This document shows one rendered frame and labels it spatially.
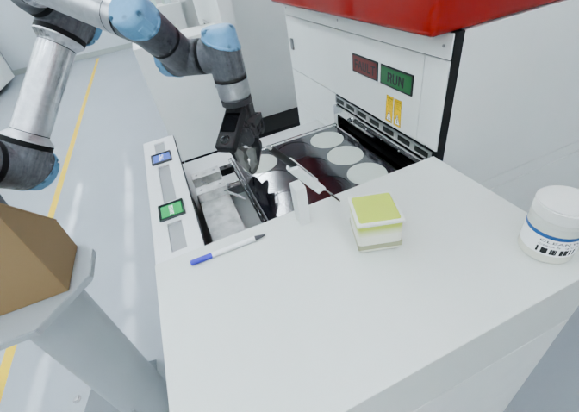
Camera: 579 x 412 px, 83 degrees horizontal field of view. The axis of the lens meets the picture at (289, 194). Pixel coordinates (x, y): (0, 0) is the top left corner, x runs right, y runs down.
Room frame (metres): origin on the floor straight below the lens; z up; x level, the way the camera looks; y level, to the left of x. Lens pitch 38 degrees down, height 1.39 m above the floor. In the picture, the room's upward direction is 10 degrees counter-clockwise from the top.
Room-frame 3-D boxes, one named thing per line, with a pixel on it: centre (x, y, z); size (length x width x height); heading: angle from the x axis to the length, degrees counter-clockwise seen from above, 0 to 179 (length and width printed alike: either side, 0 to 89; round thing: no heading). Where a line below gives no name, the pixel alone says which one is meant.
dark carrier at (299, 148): (0.73, -0.07, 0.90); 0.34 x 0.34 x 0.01; 16
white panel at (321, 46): (0.98, -0.23, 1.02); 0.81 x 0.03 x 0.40; 16
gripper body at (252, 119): (0.77, 0.08, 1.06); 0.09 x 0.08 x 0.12; 159
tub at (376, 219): (0.39, -0.13, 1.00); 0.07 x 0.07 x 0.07; 87
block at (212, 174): (0.79, 0.22, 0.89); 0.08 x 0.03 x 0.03; 106
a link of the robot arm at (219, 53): (0.76, 0.09, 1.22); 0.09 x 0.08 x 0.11; 71
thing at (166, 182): (0.69, 0.30, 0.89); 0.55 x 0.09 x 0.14; 16
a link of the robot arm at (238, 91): (0.76, 0.09, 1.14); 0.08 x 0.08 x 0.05
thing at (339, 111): (0.81, -0.27, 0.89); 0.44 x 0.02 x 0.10; 16
